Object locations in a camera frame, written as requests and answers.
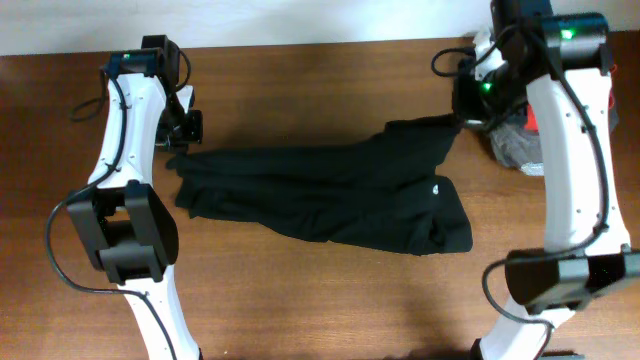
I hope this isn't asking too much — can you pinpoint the red t-shirt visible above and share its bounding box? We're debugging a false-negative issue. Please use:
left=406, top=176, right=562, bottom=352
left=526, top=68, right=619, bottom=137

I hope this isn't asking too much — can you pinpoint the grey garment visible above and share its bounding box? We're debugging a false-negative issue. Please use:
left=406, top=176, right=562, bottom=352
left=488, top=90, right=619, bottom=177

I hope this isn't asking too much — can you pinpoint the left black cable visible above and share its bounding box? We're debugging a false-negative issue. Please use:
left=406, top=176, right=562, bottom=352
left=44, top=44, right=194, bottom=360

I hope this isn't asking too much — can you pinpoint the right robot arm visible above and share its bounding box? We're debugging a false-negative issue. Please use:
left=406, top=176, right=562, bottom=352
left=453, top=0, right=639, bottom=359

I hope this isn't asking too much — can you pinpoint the black polo shirt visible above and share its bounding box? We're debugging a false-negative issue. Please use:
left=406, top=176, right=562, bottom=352
left=167, top=114, right=473, bottom=256

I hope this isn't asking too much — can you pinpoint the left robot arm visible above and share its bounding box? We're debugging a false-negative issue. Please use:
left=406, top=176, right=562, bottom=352
left=57, top=35, right=203, bottom=359

